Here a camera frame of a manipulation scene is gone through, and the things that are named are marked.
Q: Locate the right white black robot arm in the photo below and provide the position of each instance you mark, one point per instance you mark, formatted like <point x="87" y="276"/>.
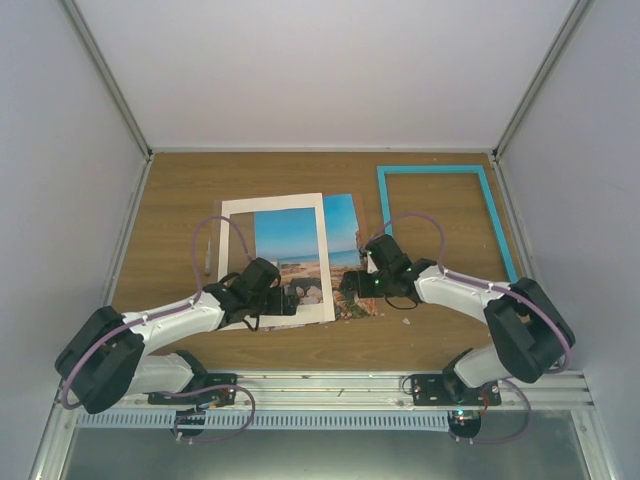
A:
<point x="529" y="336"/>

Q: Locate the left aluminium corner post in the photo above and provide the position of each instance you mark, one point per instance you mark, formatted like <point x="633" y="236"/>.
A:
<point x="88" y="41"/>

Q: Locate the grey slotted cable duct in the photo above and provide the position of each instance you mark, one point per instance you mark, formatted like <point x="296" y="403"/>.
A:
<point x="271" y="420"/>

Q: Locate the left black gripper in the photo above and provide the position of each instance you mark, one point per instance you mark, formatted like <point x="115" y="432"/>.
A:
<point x="291" y="302"/>

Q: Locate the white mat board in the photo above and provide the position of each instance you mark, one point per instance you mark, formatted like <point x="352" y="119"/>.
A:
<point x="293" y="226"/>

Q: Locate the beach landscape photo print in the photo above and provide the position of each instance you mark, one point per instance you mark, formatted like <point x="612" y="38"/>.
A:
<point x="344" y="240"/>

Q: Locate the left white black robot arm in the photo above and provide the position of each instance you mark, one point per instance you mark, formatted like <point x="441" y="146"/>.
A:
<point x="112" y="354"/>

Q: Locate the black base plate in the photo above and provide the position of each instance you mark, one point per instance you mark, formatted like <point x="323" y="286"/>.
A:
<point x="217" y="389"/>
<point x="428" y="389"/>

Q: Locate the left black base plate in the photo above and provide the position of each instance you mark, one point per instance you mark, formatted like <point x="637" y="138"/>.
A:
<point x="217" y="389"/>

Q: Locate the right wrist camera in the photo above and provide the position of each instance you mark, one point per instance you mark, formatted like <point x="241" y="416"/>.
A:
<point x="367" y="258"/>

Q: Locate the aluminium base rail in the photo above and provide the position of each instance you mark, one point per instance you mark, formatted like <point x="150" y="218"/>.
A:
<point x="389" y="391"/>

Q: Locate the aluminium corner post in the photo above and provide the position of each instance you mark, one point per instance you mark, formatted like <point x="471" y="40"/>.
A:
<point x="88" y="41"/>
<point x="560" y="42"/>

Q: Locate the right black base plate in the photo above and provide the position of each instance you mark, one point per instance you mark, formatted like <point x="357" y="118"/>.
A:
<point x="428" y="389"/>

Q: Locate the clear handle screwdriver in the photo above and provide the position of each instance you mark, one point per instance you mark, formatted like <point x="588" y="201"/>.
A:
<point x="208" y="259"/>

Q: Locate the right aluminium corner post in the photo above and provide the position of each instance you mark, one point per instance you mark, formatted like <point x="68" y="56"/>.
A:
<point x="560" y="42"/>

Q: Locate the blue wooden picture frame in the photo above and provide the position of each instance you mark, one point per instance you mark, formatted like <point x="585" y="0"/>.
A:
<point x="469" y="169"/>

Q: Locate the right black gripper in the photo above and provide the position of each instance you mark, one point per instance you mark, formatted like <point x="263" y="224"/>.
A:
<point x="348" y="281"/>

